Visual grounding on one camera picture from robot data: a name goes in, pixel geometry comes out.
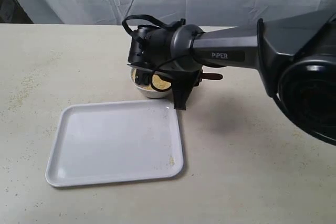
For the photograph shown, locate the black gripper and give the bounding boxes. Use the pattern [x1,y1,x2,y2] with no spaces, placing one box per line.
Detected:
[128,25,201,111]

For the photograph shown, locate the dark red wooden spoon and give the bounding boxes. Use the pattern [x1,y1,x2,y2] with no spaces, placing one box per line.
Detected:
[199,71,223,81]

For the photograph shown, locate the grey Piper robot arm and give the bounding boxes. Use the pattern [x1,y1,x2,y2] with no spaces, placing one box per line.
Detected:
[122,9,335,145]

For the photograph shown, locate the beige food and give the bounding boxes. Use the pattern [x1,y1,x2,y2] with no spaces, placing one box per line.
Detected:
[131,69,171,91]

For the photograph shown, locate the white ceramic bowl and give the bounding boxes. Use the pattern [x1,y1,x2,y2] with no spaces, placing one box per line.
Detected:
[130,68,172,99]

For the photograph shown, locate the white rectangular plastic tray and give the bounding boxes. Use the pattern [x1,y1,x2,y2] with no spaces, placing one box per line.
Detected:
[45,99,184,187]

